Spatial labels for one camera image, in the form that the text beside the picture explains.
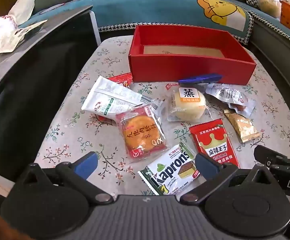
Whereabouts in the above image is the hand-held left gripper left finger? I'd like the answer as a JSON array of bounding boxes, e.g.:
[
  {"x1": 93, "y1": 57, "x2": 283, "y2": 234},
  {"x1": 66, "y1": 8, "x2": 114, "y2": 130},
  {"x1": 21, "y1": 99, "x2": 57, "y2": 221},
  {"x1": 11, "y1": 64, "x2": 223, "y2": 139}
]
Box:
[{"x1": 22, "y1": 151, "x2": 114, "y2": 204}]

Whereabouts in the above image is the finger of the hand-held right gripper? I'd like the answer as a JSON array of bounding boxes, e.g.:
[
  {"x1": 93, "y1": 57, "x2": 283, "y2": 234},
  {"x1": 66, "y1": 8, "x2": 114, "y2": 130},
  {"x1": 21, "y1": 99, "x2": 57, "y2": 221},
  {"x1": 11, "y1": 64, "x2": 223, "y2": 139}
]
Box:
[{"x1": 253, "y1": 144, "x2": 290, "y2": 173}]

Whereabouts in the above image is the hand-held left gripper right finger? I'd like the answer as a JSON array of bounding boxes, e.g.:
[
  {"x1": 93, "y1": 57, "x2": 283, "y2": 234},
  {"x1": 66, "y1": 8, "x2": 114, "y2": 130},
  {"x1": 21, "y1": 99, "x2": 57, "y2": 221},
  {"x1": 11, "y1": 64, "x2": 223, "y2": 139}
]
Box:
[{"x1": 180, "y1": 152, "x2": 277, "y2": 204}]

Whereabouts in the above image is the red crown print snack packet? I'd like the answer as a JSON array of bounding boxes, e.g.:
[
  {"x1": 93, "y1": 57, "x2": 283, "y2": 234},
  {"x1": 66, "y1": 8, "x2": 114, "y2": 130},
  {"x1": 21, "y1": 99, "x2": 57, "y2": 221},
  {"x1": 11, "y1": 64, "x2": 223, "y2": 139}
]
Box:
[{"x1": 189, "y1": 118, "x2": 241, "y2": 170}]

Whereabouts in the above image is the green wafer packet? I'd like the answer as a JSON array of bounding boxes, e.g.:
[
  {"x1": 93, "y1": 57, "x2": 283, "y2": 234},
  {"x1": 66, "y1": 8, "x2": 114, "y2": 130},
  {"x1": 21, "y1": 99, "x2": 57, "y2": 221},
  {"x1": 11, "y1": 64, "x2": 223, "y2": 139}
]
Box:
[{"x1": 137, "y1": 141, "x2": 200, "y2": 196}]

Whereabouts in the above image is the gold snack packet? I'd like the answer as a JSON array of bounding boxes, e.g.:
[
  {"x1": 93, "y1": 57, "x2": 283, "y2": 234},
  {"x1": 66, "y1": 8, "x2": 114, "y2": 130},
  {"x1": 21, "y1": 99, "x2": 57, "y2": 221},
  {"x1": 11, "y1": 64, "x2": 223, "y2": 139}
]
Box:
[{"x1": 223, "y1": 109, "x2": 261, "y2": 144}]

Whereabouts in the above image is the round orange cake packet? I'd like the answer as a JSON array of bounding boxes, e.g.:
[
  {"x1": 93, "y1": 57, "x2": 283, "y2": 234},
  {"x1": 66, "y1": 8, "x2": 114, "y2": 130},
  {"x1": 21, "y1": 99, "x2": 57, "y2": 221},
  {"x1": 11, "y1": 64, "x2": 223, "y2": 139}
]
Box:
[{"x1": 115, "y1": 100, "x2": 167, "y2": 164}]

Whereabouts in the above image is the pale steamed cake packet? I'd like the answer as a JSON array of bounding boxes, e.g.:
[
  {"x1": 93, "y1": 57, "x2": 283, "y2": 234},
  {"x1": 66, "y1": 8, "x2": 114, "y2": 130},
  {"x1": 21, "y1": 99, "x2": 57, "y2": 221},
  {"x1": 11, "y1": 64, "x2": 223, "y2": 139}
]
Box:
[{"x1": 165, "y1": 82, "x2": 214, "y2": 123}]

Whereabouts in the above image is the white packet with green label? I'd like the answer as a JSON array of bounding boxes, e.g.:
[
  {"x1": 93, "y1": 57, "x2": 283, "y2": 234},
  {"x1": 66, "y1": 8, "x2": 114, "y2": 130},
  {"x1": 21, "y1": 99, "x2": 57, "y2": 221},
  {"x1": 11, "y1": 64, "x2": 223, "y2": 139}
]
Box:
[{"x1": 81, "y1": 76, "x2": 160, "y2": 122}]

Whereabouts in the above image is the silver printed snack packet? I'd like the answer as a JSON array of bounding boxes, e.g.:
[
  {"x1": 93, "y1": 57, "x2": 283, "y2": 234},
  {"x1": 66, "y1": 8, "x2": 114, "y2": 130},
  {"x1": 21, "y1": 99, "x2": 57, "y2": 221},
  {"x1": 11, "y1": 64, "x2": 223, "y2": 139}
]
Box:
[{"x1": 205, "y1": 83, "x2": 244, "y2": 104}]

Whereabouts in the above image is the blue snack packet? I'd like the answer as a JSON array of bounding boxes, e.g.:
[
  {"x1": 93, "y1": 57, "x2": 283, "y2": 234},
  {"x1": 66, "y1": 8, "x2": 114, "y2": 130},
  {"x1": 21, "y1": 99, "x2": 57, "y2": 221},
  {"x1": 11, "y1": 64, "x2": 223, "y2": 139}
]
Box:
[{"x1": 178, "y1": 73, "x2": 223, "y2": 85}]

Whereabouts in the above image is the long red snack packet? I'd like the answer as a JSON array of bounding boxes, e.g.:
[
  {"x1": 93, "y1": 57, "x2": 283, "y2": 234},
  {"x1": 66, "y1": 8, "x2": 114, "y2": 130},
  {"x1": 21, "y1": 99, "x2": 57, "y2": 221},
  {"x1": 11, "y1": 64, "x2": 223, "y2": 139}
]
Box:
[{"x1": 94, "y1": 72, "x2": 133, "y2": 125}]

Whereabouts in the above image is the red cardboard box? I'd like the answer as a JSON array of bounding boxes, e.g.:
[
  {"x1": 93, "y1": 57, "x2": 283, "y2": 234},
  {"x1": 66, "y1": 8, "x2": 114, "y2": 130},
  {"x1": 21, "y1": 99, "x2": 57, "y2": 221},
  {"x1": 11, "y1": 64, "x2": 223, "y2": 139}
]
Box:
[{"x1": 128, "y1": 25, "x2": 257, "y2": 85}]

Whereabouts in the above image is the floral tablecloth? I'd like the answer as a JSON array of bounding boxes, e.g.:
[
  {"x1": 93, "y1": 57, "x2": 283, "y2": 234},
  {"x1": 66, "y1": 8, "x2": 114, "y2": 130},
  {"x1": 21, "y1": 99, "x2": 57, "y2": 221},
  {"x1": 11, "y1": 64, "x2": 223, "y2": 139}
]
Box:
[{"x1": 33, "y1": 35, "x2": 290, "y2": 200}]

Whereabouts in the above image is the green sofa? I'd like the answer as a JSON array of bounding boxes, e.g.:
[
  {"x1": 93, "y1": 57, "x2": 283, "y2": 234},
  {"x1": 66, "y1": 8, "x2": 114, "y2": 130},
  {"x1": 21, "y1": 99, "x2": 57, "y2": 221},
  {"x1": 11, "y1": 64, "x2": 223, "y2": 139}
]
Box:
[{"x1": 22, "y1": 0, "x2": 290, "y2": 140}]

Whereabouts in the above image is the grey top coffee table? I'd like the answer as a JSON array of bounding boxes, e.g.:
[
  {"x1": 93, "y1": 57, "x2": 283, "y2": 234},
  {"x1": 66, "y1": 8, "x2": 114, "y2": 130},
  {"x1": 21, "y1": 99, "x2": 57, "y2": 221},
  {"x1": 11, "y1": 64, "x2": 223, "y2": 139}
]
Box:
[{"x1": 0, "y1": 4, "x2": 102, "y2": 178}]

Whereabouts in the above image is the beige paper card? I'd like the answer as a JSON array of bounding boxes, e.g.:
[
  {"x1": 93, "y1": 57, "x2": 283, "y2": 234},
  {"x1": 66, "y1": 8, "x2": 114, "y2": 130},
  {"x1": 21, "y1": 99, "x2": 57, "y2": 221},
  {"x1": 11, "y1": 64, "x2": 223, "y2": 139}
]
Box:
[{"x1": 0, "y1": 19, "x2": 48, "y2": 54}]

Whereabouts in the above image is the teal cat print sofa cover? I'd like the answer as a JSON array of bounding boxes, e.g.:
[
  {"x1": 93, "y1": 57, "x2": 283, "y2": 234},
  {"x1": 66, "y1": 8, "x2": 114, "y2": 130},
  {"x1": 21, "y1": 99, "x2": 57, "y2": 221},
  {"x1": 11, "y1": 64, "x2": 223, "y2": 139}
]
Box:
[{"x1": 17, "y1": 0, "x2": 254, "y2": 45}]

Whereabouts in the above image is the cream cloth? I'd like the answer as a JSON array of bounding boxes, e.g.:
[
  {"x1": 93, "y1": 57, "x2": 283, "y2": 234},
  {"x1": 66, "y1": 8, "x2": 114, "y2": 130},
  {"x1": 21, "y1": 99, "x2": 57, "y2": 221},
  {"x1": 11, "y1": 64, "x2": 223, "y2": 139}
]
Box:
[{"x1": 8, "y1": 0, "x2": 36, "y2": 25}]

